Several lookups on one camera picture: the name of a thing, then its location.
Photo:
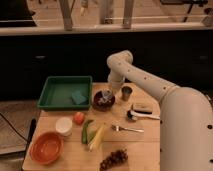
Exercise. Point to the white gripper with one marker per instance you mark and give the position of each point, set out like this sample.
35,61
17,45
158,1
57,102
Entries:
115,84

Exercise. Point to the orange bowl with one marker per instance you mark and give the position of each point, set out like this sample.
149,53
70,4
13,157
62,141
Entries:
46,148

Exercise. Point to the silver fork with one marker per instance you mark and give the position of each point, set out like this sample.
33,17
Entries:
119,128

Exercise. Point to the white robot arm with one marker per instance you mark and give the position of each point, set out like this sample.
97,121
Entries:
186,115

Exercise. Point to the metal cup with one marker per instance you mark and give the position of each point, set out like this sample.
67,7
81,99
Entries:
126,93

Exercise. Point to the purple bowl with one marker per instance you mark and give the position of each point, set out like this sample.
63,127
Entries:
99,105

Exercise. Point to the grey towel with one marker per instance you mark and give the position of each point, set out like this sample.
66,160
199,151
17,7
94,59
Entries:
106,96

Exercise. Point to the green plastic tray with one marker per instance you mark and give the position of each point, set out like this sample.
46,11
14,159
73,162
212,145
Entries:
57,90

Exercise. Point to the yellow corn cob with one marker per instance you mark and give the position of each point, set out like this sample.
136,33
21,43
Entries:
96,141

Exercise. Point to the bunch of dark grapes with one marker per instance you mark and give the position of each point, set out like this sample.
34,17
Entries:
115,158

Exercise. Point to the red tomato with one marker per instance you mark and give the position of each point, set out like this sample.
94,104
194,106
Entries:
78,118

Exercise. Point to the teal sponge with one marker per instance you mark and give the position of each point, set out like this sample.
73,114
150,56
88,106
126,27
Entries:
78,98

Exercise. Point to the white lidded cup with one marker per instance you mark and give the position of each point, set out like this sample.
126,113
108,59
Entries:
64,126

